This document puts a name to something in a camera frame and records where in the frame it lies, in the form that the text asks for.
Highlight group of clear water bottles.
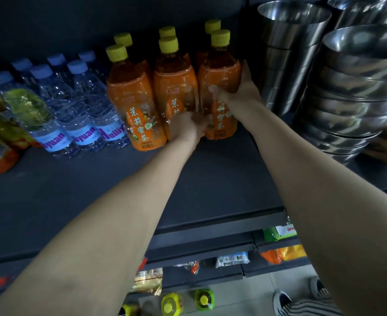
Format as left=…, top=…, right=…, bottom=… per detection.
left=0, top=51, right=131, bottom=159

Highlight person's left hand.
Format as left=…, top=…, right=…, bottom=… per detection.
left=169, top=111, right=212, bottom=147

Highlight stack of steel cups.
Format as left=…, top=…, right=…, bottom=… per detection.
left=327, top=0, right=387, bottom=30
left=257, top=0, right=332, bottom=116

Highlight person's left forearm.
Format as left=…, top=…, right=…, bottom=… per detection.
left=0, top=133, right=202, bottom=316

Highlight yellow green snack packet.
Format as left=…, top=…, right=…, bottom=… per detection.
left=0, top=89, right=53, bottom=152

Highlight yellow-capped orange tea bottle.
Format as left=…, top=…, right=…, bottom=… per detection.
left=198, top=29, right=242, bottom=140
left=153, top=36, right=201, bottom=142

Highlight yellow lidded bottle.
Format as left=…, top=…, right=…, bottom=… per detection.
left=161, top=292, right=184, bottom=316
left=119, top=303, right=140, bottom=316

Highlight black white striped trousers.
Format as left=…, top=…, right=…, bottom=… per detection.
left=283, top=297, right=346, bottom=316

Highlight white snack packet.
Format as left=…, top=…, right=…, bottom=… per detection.
left=215, top=252, right=250, bottom=268

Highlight person's right hand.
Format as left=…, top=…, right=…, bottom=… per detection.
left=208, top=60, right=263, bottom=111

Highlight silver orange packet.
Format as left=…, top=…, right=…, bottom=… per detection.
left=174, top=261, right=200, bottom=275

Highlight dark grey shelving unit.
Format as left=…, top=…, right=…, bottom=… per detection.
left=0, top=0, right=387, bottom=305

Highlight person's right forearm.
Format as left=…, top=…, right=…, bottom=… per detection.
left=238, top=100, right=387, bottom=316

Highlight cluster of orange tea bottles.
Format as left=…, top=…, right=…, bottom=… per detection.
left=105, top=19, right=222, bottom=152

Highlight orange yellow packet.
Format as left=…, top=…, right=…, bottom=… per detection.
left=260, top=245, right=308, bottom=264

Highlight stack of steel bowls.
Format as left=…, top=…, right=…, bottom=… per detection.
left=294, top=24, right=387, bottom=165

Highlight green white packet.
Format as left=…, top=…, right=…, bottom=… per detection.
left=263, top=223, right=298, bottom=242

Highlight black white sneaker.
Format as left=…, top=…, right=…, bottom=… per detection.
left=310, top=276, right=330, bottom=300
left=273, top=290, right=293, bottom=316

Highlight gold snack packet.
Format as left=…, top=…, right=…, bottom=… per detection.
left=130, top=268, right=164, bottom=296

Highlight green lidded bottle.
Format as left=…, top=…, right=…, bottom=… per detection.
left=195, top=288, right=216, bottom=312

